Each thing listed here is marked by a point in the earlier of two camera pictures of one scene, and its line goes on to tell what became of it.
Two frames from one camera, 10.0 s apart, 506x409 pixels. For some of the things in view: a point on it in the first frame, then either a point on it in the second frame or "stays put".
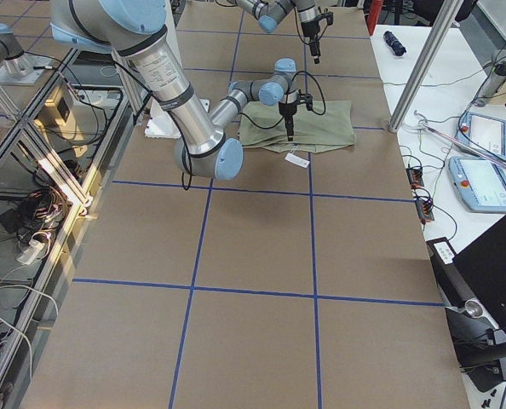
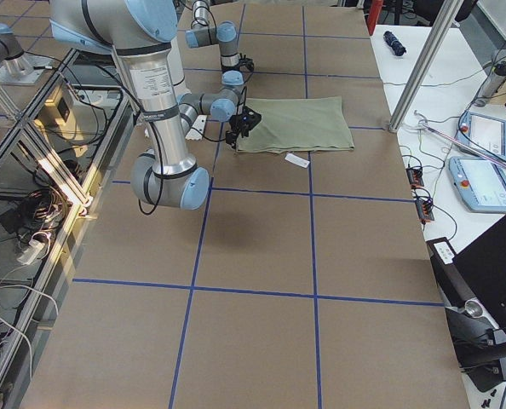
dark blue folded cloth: [394, 43] stays put
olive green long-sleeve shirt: [324, 126] stays put
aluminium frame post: [448, 14] stays put
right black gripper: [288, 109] -> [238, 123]
